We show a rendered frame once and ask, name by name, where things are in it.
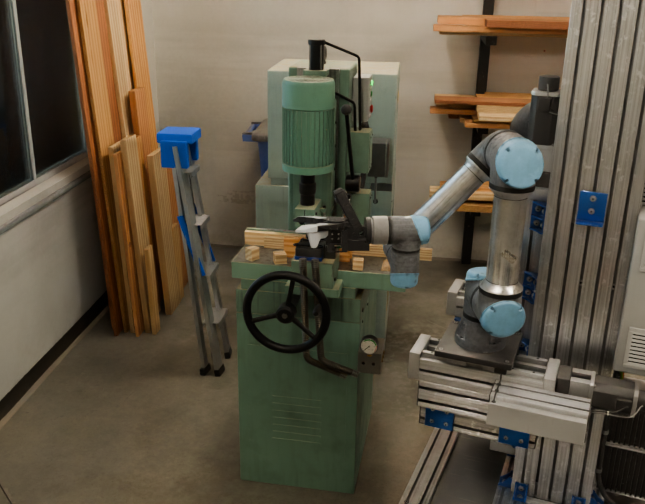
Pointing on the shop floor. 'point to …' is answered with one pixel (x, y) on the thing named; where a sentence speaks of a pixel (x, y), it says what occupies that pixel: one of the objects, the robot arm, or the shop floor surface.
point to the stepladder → (180, 138)
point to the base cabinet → (303, 405)
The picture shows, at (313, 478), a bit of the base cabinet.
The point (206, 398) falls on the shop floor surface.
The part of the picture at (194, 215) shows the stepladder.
